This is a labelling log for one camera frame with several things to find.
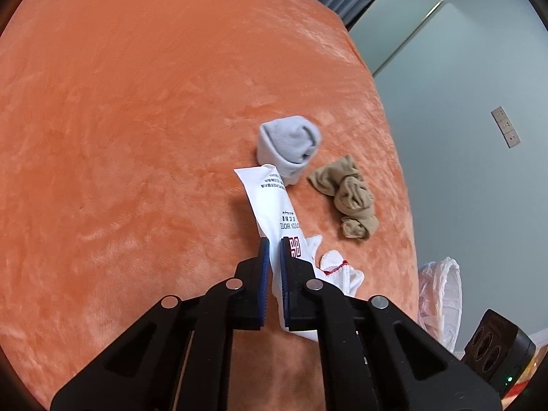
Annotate gold framed standing mirror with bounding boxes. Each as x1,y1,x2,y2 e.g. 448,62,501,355
370,0,445,76

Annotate bin with white bag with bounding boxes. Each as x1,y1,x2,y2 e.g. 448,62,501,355
417,257,465,360

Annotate orange plush blanket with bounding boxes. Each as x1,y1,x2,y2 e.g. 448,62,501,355
0,0,419,411

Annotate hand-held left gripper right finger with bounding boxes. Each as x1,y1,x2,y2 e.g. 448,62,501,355
279,236,502,411

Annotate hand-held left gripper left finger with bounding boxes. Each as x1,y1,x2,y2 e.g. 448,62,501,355
50,236,271,411

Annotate wall socket panel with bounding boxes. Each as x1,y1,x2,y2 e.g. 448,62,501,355
491,105,522,149

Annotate rolled grey sock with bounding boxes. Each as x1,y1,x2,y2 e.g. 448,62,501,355
257,115,323,186

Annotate white paper packet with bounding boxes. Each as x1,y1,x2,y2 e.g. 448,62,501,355
233,164,320,343

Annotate beige stockings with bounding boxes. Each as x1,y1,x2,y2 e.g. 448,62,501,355
307,154,380,241

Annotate white sock with red trim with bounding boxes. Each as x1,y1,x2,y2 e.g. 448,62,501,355
300,235,366,299

